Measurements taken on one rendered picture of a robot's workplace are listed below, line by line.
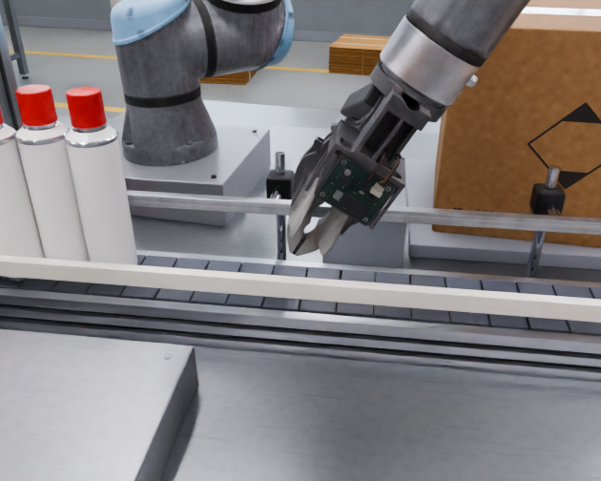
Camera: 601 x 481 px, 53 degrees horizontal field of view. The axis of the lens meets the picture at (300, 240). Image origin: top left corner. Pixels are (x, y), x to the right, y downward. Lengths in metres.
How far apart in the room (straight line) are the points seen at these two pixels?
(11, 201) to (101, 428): 0.27
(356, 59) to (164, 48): 4.07
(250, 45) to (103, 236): 0.41
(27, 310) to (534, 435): 0.53
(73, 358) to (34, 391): 0.05
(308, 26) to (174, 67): 5.21
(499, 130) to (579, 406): 0.34
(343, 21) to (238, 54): 5.09
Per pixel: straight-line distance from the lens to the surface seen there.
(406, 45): 0.51
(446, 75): 0.51
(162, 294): 0.67
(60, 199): 0.68
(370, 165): 0.51
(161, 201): 0.69
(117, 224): 0.67
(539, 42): 0.77
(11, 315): 0.74
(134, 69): 0.93
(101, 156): 0.64
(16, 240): 0.71
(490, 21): 0.50
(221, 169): 0.91
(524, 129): 0.79
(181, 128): 0.94
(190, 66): 0.93
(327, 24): 6.06
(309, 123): 1.30
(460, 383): 0.64
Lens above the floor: 1.25
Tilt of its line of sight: 30 degrees down
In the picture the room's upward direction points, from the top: straight up
